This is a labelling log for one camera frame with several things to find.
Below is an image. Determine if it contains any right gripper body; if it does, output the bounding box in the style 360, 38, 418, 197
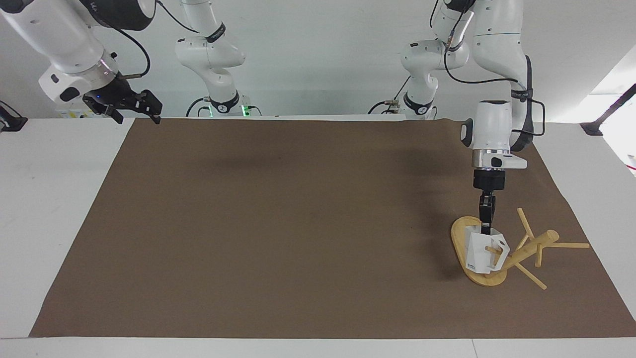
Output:
82, 74, 136, 112

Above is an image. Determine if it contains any white cup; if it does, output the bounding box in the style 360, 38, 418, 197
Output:
464, 226, 511, 274

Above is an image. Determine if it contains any wooden cup rack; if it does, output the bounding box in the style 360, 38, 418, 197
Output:
450, 207, 591, 291

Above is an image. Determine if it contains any black cable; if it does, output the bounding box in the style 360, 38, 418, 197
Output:
186, 97, 210, 118
429, 0, 546, 138
367, 100, 401, 115
106, 24, 152, 81
394, 75, 412, 103
156, 0, 202, 35

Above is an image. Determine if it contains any black stand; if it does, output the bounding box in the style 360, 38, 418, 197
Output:
0, 100, 28, 133
580, 83, 636, 136

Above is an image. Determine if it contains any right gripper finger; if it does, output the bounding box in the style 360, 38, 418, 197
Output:
129, 89, 163, 125
82, 98, 125, 125

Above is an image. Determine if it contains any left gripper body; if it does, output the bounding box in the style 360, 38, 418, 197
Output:
473, 168, 506, 204

